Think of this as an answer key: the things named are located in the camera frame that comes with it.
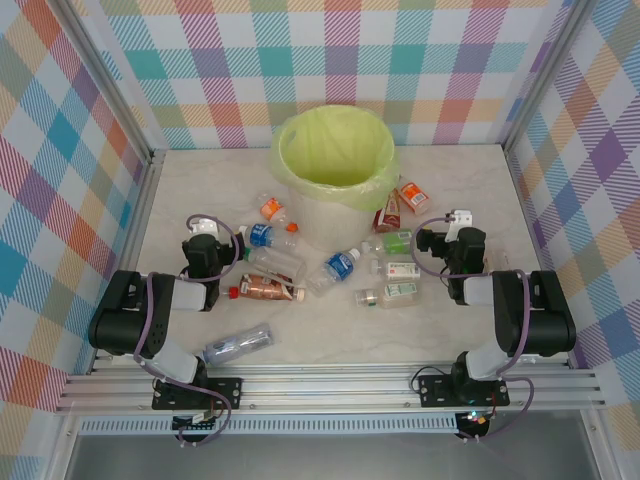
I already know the white green label bottle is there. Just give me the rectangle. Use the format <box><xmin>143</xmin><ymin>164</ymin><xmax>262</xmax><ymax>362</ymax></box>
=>
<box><xmin>354</xmin><ymin>282</ymin><xmax>421</xmax><ymax>310</ymax></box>

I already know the trash bin with yellow-green bag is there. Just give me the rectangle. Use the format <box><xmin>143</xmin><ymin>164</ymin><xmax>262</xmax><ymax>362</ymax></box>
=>
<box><xmin>269</xmin><ymin>104</ymin><xmax>401</xmax><ymax>211</ymax></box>

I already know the control circuit board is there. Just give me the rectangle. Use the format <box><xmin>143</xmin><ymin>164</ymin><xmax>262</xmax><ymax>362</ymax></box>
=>
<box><xmin>457</xmin><ymin>409</ymin><xmax>494</xmax><ymax>431</ymax></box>
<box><xmin>172</xmin><ymin>412</ymin><xmax>221</xmax><ymax>434</ymax></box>

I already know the aluminium corner post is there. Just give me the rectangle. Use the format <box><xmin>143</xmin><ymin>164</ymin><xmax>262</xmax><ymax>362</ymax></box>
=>
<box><xmin>502</xmin><ymin>0</ymin><xmax>596</xmax><ymax>154</ymax></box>
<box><xmin>59</xmin><ymin>0</ymin><xmax>166</xmax><ymax>166</ymax></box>

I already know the left control circuit board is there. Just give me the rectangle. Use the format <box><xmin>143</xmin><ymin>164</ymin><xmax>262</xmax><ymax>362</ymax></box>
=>
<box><xmin>172</xmin><ymin>412</ymin><xmax>221</xmax><ymax>434</ymax></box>

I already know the left aluminium side rail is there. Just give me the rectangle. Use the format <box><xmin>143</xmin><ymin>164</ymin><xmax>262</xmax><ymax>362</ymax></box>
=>
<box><xmin>89</xmin><ymin>149</ymin><xmax>166</xmax><ymax>376</ymax></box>

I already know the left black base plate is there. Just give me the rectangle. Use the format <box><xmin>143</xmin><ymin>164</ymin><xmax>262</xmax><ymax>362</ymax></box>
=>
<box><xmin>151</xmin><ymin>377</ymin><xmax>244</xmax><ymax>411</ymax></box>

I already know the dark label plastic bottle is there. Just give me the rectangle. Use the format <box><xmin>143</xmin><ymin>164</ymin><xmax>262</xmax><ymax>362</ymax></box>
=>
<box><xmin>202</xmin><ymin>323</ymin><xmax>275</xmax><ymax>365</ymax></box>

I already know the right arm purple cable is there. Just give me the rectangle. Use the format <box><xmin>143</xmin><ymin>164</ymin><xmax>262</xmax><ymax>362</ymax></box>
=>
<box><xmin>410</xmin><ymin>214</ymin><xmax>536</xmax><ymax>444</ymax></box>

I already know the right control circuit board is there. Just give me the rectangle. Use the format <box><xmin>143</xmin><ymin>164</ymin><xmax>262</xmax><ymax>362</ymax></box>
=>
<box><xmin>457</xmin><ymin>409</ymin><xmax>494</xmax><ymax>431</ymax></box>

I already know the green label plastic bottle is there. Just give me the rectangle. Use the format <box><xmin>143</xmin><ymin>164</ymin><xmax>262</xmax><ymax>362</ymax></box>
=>
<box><xmin>360</xmin><ymin>228</ymin><xmax>415</xmax><ymax>256</ymax></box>

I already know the white red label bottle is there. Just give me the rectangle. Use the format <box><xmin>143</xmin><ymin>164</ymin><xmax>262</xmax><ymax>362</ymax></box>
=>
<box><xmin>369</xmin><ymin>259</ymin><xmax>421</xmax><ymax>281</ymax></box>

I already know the blue label clear bottle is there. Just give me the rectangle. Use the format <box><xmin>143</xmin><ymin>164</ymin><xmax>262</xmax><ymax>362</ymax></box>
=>
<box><xmin>238</xmin><ymin>223</ymin><xmax>301</xmax><ymax>251</ymax></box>

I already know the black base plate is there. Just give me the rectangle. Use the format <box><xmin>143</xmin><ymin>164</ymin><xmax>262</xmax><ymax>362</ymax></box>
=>
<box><xmin>151</xmin><ymin>377</ymin><xmax>244</xmax><ymax>411</ymax></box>
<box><xmin>417</xmin><ymin>374</ymin><xmax>511</xmax><ymax>409</ymax></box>

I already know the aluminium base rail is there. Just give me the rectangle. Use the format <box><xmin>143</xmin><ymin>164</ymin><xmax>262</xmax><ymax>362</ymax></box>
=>
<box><xmin>54</xmin><ymin>362</ymin><xmax>606</xmax><ymax>416</ymax></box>

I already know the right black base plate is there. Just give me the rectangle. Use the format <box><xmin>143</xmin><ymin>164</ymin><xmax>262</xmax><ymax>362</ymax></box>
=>
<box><xmin>417</xmin><ymin>374</ymin><xmax>511</xmax><ymax>409</ymax></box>

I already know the orange label orange cap bottle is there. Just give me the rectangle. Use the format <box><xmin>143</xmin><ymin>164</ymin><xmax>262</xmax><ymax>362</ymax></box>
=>
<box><xmin>258</xmin><ymin>196</ymin><xmax>300</xmax><ymax>234</ymax></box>

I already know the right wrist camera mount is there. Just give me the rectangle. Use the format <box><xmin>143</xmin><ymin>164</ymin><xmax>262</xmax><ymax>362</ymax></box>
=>
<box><xmin>446</xmin><ymin>208</ymin><xmax>474</xmax><ymax>241</ymax></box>

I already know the slotted cable duct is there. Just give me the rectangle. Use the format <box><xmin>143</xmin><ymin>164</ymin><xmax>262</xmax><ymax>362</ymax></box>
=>
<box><xmin>79</xmin><ymin>417</ymin><xmax>459</xmax><ymax>436</ymax></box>

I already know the copper label red cap bottle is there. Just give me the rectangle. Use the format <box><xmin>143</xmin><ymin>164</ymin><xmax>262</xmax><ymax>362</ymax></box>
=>
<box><xmin>227</xmin><ymin>273</ymin><xmax>307</xmax><ymax>303</ymax></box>

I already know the left aluminium corner post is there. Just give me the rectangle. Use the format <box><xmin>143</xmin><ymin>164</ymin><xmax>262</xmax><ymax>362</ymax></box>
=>
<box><xmin>59</xmin><ymin>0</ymin><xmax>166</xmax><ymax>166</ymax></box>

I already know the orange plastic bottle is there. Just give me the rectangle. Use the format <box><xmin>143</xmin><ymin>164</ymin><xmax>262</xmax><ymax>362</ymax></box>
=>
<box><xmin>398</xmin><ymin>180</ymin><xmax>430</xmax><ymax>216</ymax></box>

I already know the right aluminium corner post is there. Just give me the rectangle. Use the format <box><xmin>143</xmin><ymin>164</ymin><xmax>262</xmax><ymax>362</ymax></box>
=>
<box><xmin>502</xmin><ymin>0</ymin><xmax>596</xmax><ymax>154</ymax></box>

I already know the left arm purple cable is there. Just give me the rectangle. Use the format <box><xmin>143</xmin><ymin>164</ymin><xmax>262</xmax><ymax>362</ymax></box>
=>
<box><xmin>133</xmin><ymin>214</ymin><xmax>246</xmax><ymax>446</ymax></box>

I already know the blue label white cap bottle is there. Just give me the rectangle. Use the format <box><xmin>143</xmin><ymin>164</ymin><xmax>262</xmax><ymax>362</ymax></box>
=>
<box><xmin>305</xmin><ymin>248</ymin><xmax>362</xmax><ymax>299</ymax></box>

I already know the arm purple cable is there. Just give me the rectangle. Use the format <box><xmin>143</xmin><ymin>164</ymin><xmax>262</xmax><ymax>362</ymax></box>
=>
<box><xmin>410</xmin><ymin>214</ymin><xmax>536</xmax><ymax>444</ymax></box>
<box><xmin>133</xmin><ymin>214</ymin><xmax>246</xmax><ymax>446</ymax></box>

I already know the white waste bin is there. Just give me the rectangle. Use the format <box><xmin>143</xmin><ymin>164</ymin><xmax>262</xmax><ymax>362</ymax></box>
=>
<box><xmin>291</xmin><ymin>187</ymin><xmax>381</xmax><ymax>254</ymax></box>

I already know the clear unlabelled plastic bottle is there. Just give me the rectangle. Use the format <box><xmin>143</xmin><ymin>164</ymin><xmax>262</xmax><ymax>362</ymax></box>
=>
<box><xmin>244</xmin><ymin>248</ymin><xmax>309</xmax><ymax>281</ymax></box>

